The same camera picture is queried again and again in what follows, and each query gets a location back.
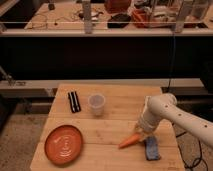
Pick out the orange pepper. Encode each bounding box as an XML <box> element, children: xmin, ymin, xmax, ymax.
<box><xmin>118</xmin><ymin>133</ymin><xmax>140</xmax><ymax>149</ymax></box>

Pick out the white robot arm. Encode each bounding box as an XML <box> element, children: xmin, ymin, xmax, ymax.
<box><xmin>137</xmin><ymin>93</ymin><xmax>213</xmax><ymax>149</ymax></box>

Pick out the blue sponge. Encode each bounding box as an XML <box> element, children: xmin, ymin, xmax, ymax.
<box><xmin>145</xmin><ymin>136</ymin><xmax>160</xmax><ymax>161</ymax></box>

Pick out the translucent plastic cup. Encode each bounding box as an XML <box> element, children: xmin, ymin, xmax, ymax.
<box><xmin>88</xmin><ymin>93</ymin><xmax>106</xmax><ymax>116</ymax></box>

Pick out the orange plate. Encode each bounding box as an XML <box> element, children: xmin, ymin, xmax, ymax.
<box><xmin>44</xmin><ymin>125</ymin><xmax>83</xmax><ymax>166</ymax></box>

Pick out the black bowl on bench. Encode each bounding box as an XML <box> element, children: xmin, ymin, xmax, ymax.
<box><xmin>107</xmin><ymin>13</ymin><xmax>131</xmax><ymax>28</ymax></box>

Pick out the orange container on bench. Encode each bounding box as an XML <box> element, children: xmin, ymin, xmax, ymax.
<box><xmin>131</xmin><ymin>9</ymin><xmax>151</xmax><ymax>28</ymax></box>

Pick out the black hanging cable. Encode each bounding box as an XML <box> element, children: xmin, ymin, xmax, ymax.
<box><xmin>166</xmin><ymin>32</ymin><xmax>177</xmax><ymax>94</ymax></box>

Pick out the metal post right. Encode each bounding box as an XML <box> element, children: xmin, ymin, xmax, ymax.
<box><xmin>173</xmin><ymin>0</ymin><xmax>193</xmax><ymax>33</ymax></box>

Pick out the metal post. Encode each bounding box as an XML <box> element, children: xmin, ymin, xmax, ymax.
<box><xmin>173</xmin><ymin>0</ymin><xmax>193</xmax><ymax>33</ymax></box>
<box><xmin>82</xmin><ymin>0</ymin><xmax>93</xmax><ymax>34</ymax></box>

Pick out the metal post left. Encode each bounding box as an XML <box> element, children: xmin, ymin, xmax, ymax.
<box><xmin>82</xmin><ymin>0</ymin><xmax>93</xmax><ymax>34</ymax></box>

